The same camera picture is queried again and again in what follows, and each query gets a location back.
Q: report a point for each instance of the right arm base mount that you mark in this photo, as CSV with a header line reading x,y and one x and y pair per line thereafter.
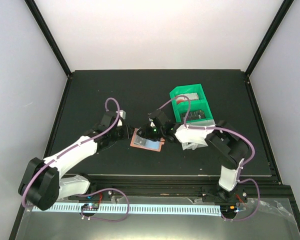
x,y
215,193

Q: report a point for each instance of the black credit card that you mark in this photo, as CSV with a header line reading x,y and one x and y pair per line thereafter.
x,y
139,141

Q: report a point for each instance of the white slotted cable duct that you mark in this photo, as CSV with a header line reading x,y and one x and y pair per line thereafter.
x,y
141,209

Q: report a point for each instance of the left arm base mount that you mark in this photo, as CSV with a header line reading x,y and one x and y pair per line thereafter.
x,y
92,200

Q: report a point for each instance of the right black frame post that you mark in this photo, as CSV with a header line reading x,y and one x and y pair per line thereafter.
x,y
272,29

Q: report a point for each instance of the green and white card bin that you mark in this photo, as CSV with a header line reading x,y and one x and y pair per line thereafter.
x,y
193,110

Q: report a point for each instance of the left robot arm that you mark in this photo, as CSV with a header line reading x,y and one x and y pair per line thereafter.
x,y
43,182

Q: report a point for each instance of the left black frame post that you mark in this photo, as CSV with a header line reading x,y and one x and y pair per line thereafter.
x,y
38,17

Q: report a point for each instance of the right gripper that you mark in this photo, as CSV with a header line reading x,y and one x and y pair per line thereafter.
x,y
145,134

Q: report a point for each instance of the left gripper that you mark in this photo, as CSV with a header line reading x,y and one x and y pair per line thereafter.
x,y
127,134

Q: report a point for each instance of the black frame post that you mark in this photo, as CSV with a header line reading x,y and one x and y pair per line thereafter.
x,y
38,17
272,29

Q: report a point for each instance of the black card stack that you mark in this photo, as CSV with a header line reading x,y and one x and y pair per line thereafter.
x,y
194,116

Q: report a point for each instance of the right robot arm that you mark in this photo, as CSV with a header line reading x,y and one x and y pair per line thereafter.
x,y
232,149

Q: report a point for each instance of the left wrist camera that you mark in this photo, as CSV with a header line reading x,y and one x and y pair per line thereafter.
x,y
122,117

